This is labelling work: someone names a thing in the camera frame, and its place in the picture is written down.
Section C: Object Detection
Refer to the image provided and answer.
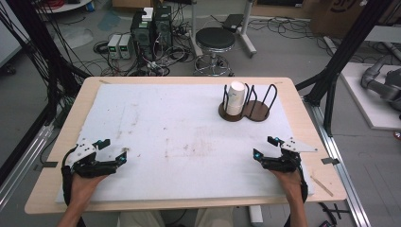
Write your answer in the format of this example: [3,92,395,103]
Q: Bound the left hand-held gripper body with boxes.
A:
[64,137,120,179]

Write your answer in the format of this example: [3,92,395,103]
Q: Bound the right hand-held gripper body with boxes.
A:
[261,136,319,174]

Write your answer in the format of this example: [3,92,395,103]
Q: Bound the black wire cup holder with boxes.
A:
[218,83,279,123]

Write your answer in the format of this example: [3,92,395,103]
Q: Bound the stack of white paper cups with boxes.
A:
[225,80,247,116]

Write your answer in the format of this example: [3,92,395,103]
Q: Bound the person's right hand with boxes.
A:
[269,168,305,202]

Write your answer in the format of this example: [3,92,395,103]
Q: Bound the person's left hand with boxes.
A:
[69,171,108,206]

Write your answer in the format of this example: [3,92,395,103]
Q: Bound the thin wooden stick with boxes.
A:
[310,175,334,198]

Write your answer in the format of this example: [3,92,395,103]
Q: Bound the white table leg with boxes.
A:
[248,205,265,227]

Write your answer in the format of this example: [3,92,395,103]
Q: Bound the person's beige trousers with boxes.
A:
[116,206,235,227]

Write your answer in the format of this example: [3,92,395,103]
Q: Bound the white foam mat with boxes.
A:
[55,83,316,204]

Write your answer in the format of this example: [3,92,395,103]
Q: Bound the grey power supply unit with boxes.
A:
[119,33,133,60]
[107,33,122,60]

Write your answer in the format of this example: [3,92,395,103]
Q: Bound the white floor board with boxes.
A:
[340,61,401,131]

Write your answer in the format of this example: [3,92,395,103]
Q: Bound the black computer tower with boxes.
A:
[130,9,156,61]
[153,5,174,49]

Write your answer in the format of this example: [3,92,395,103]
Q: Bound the black round stool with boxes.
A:
[193,26,236,77]

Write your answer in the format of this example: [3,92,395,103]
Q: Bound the small white box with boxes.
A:
[141,7,154,23]

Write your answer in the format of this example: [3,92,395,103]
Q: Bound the brown cardboard box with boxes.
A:
[309,0,401,40]

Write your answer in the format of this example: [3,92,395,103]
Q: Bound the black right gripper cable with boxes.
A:
[296,159,309,204]

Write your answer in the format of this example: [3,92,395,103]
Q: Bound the aluminium rail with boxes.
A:
[0,124,55,211]
[303,97,373,227]

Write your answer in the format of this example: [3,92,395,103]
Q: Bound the black metal frame post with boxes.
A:
[5,0,91,124]
[295,0,395,137]

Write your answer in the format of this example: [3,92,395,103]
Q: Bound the tangle of floor cables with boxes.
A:
[93,9,197,78]

